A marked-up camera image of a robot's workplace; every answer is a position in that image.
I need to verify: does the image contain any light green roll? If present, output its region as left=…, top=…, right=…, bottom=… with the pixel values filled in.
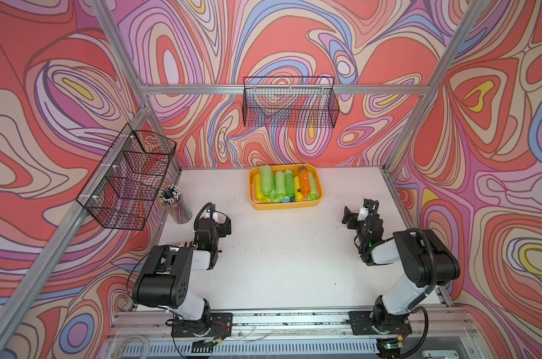
left=260, top=165, right=274, bottom=196
left=307, top=172, right=319, bottom=200
left=275, top=171, right=286, bottom=202

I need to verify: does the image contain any green yellow trash bag roll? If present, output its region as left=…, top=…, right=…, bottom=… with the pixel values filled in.
left=293, top=176, right=305, bottom=202

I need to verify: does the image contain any orange plastic storage box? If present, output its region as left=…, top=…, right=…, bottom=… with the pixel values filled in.
left=248, top=164, right=323, bottom=210

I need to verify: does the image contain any green roll with label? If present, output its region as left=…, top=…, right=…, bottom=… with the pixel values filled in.
left=284, top=169, right=295, bottom=198

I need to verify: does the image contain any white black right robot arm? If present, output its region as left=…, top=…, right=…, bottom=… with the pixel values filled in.
left=341, top=199, right=461, bottom=335

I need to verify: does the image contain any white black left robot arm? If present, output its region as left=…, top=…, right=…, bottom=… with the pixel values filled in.
left=132, top=212, right=233, bottom=346

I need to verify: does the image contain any cup of pens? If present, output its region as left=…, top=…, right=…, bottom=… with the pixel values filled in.
left=160, top=185, right=193, bottom=224

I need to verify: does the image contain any black wire basket left wall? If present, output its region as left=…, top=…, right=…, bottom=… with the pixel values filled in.
left=76, top=124, right=177, bottom=230

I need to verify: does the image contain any black wire basket wall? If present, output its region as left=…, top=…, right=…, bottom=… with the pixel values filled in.
left=76, top=124, right=177, bottom=230
left=242, top=75, right=340, bottom=129

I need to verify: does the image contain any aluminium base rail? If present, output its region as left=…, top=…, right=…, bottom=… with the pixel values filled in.
left=107, top=305, right=477, bottom=343

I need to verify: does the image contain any black wire basket back wall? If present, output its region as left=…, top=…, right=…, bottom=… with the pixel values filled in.
left=242, top=75, right=340, bottom=129

